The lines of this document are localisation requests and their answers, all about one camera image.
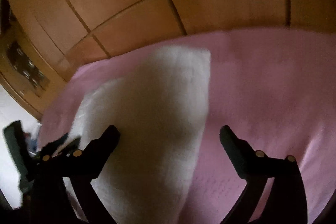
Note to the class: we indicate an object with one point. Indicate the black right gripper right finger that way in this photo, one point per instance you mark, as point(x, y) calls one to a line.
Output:
point(287, 199)

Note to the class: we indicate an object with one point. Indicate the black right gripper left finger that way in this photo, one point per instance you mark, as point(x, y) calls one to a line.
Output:
point(81, 167)

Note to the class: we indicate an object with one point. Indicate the white knitted sweater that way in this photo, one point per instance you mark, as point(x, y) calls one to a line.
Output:
point(160, 110)

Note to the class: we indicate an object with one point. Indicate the wooden shelf unit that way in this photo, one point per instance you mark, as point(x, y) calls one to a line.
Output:
point(24, 73)

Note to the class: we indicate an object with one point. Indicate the pink bed cover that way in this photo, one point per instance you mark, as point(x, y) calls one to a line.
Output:
point(275, 88)

